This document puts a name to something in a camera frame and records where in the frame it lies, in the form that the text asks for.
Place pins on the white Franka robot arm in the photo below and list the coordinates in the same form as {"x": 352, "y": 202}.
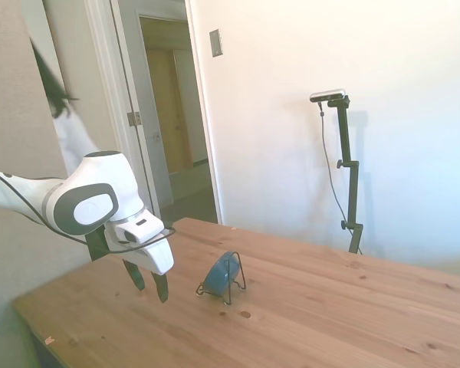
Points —
{"x": 99, "y": 172}

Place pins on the silver stereo camera bar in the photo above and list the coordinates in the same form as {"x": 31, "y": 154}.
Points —
{"x": 327, "y": 95}

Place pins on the metal door hinge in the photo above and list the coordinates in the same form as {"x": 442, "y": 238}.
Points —
{"x": 134, "y": 118}

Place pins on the black jointed camera stand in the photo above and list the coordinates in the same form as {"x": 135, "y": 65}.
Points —
{"x": 352, "y": 191}

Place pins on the blue ceramic bowl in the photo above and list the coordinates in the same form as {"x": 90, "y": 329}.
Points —
{"x": 220, "y": 274}

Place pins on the wooden interior door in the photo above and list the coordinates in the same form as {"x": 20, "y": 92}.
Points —
{"x": 168, "y": 115}

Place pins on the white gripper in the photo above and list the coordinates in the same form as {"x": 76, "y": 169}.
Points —
{"x": 157, "y": 257}

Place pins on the person with black hair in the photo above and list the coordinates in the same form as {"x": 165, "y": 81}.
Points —
{"x": 71, "y": 142}

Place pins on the grey wall switch plate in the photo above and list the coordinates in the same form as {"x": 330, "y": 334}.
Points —
{"x": 216, "y": 43}

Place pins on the grey open door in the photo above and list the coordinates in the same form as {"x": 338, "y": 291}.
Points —
{"x": 138, "y": 161}

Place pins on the white door frame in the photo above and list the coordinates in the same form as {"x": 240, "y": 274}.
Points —
{"x": 205, "y": 134}

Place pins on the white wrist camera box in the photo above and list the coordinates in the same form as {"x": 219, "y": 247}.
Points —
{"x": 138, "y": 232}

